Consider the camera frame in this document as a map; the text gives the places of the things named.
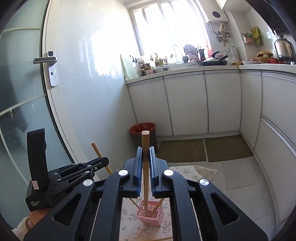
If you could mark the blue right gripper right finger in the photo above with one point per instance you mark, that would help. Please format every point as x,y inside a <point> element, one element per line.
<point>154,173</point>

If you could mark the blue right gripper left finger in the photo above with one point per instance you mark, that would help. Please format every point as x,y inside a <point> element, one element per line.
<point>137,171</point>

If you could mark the left hand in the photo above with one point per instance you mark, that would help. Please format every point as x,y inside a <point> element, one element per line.
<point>37,215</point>

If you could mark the olive floor mat left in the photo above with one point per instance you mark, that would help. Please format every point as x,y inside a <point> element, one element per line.
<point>182,151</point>

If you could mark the olive floor mat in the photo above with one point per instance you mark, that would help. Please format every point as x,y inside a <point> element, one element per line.
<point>227,148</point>
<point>182,151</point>

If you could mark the pink perforated utensil holder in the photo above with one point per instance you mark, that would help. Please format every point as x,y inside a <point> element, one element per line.
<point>155,213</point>

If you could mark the red-lined brown trash bin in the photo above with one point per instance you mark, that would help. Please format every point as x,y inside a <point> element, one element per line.
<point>137,130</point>

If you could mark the floral tablecloth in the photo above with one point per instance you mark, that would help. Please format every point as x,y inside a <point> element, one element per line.
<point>131,228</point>

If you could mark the olive floor mat right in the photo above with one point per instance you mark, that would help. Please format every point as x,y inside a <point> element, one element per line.
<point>227,148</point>

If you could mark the frosted glass door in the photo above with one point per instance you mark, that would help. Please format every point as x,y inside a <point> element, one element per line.
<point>24,108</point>

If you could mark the black frying pan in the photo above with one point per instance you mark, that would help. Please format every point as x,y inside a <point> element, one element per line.
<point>215,62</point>

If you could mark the woven basket on counter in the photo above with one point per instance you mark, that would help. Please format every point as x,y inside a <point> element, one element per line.
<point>264,56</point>

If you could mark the steel kettle pot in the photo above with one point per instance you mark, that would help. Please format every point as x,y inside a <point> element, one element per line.
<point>283,46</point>

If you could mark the silver door handle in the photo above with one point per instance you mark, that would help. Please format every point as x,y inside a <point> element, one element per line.
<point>50,60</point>

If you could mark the white wall water heater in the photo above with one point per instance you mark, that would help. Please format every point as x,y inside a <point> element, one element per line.
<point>212,16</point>

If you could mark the wall spice rack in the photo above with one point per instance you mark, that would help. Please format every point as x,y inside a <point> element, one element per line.
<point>253,37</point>

